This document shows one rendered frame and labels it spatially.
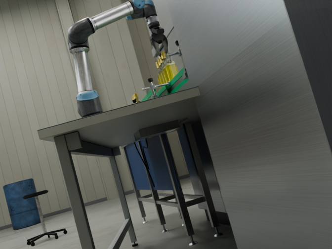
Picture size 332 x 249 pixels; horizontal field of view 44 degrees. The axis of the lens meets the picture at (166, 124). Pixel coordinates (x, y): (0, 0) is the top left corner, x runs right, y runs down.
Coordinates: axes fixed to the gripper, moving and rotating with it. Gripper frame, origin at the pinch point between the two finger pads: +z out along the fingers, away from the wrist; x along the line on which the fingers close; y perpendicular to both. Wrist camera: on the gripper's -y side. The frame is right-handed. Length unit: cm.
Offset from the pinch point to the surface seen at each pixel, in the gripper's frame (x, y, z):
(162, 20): -15.4, 28.6, -30.7
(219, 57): 22, -124, 38
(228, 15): 22, -137, 30
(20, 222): 179, 629, 102
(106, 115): 56, -92, 43
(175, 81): 3.9, -19.8, 22.3
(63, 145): 73, -84, 49
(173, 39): -12.4, 9.7, -10.6
